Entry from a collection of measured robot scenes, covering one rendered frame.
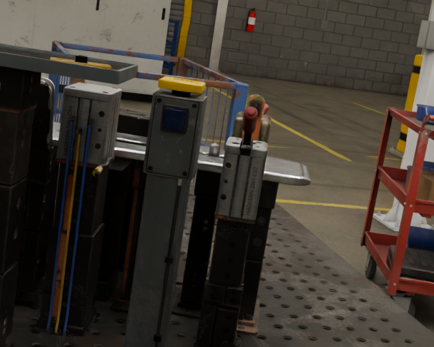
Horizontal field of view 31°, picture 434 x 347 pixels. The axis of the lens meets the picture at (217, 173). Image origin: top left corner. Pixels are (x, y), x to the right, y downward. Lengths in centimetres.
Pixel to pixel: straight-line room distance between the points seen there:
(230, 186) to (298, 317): 42
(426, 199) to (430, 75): 192
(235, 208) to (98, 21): 835
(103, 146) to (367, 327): 66
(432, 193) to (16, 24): 677
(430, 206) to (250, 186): 229
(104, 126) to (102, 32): 832
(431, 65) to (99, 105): 422
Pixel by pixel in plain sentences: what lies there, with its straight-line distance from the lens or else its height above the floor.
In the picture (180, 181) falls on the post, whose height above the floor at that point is 103.
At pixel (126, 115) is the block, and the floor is 103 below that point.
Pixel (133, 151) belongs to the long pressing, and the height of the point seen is 100.
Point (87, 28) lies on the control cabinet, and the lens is 952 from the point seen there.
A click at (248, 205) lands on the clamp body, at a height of 97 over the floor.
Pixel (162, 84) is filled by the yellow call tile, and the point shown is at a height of 115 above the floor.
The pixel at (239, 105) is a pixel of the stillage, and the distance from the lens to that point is 358.
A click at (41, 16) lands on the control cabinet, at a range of 947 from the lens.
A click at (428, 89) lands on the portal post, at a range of 531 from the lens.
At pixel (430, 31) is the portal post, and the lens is 528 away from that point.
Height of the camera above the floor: 126
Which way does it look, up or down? 12 degrees down
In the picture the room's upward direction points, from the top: 9 degrees clockwise
